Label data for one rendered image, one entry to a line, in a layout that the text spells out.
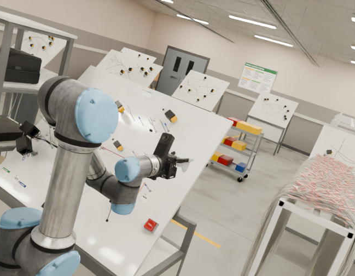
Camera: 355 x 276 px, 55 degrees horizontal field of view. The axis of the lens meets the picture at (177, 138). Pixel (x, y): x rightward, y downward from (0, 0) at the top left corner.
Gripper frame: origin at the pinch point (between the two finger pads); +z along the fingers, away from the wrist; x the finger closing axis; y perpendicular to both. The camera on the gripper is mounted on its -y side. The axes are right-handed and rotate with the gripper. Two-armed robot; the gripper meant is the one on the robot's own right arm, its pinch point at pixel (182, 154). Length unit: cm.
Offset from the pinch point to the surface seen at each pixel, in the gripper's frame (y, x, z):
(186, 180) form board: 23, -19, 41
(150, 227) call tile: 45, -21, 19
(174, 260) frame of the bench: 76, -22, 53
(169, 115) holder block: -8, -42, 49
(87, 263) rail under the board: 70, -45, 4
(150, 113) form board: -5, -61, 56
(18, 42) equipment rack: -34, -186, 43
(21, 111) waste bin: 68, -444, 221
